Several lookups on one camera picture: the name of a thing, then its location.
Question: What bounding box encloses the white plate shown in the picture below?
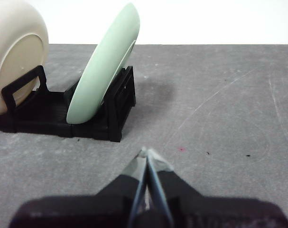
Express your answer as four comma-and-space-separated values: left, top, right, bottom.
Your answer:
0, 0, 49, 117

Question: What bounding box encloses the green plate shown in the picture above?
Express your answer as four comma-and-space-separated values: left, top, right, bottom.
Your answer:
66, 2, 141, 124

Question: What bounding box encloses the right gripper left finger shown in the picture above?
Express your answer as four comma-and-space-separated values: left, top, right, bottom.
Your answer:
8, 147, 149, 228

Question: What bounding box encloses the black plate rack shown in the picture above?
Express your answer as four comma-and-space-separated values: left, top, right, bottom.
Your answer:
0, 65, 137, 143

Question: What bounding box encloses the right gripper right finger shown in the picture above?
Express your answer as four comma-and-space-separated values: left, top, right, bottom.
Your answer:
146, 148, 288, 228

